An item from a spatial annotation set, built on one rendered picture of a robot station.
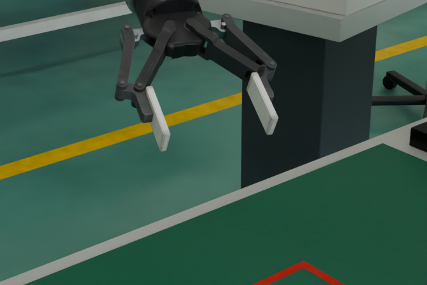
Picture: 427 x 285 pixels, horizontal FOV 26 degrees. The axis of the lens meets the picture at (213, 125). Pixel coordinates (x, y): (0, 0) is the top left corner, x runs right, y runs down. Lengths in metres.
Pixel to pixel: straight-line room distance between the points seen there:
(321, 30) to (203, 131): 1.44
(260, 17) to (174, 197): 1.03
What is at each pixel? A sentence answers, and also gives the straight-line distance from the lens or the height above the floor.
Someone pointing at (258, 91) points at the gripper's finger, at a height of 0.79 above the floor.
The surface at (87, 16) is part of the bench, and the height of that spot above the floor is 0.19.
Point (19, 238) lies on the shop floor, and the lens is 2.37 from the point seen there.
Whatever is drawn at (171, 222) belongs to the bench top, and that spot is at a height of 0.75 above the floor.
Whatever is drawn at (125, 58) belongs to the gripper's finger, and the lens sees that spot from 1.04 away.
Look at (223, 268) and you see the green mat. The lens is 0.79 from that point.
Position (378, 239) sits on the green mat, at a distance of 0.85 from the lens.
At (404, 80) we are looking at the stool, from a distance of 3.20.
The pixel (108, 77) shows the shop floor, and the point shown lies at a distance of 3.39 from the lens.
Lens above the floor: 1.17
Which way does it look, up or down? 23 degrees down
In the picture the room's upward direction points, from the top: straight up
